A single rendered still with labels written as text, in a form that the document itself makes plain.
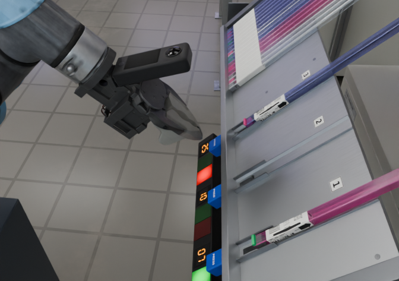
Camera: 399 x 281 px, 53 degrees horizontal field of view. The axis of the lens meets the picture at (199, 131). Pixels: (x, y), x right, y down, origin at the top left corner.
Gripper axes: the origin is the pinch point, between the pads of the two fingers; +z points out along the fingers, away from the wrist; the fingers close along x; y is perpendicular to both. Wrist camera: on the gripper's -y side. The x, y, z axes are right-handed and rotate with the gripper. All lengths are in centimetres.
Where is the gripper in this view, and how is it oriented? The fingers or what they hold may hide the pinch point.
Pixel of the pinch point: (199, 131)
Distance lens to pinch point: 67.2
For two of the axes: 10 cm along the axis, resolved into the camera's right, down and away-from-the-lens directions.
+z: 7.0, 5.4, 4.7
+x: -0.3, 6.8, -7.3
